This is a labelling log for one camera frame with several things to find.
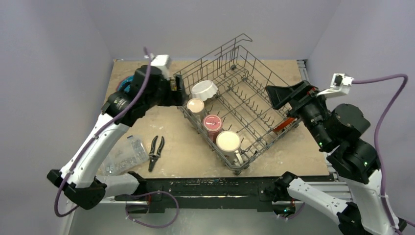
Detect orange fluted plate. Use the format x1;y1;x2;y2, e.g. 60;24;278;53
273;117;296;133

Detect tall cream seahorse cup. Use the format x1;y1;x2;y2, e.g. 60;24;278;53
186;98;206;126

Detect blue polka dot plate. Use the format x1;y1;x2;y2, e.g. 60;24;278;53
116;75;134;93

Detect pink ghost pattern mug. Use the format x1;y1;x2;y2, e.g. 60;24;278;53
202;115;223;143

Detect green interior mushroom mug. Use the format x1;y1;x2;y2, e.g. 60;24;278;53
216;130;244;166

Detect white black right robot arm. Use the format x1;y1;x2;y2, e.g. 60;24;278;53
266;78;407;235

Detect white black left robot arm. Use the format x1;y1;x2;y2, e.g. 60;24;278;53
47;65;187;210

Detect clear plastic screw box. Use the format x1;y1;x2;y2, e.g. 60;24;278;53
99;135;149;176

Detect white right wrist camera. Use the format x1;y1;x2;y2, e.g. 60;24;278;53
317;73;354;98

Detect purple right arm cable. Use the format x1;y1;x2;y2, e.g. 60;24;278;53
351;73;415;235

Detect grey wire dish rack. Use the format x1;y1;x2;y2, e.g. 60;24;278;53
176;33;300;175

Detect black grey wire stripper pliers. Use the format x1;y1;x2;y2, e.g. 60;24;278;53
148;136;165;172

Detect aluminium rail right side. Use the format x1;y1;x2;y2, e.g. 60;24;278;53
297;59;354;203

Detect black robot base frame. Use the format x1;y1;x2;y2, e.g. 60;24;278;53
113;171;309;216

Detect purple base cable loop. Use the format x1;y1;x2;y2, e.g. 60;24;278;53
125;190;180;229

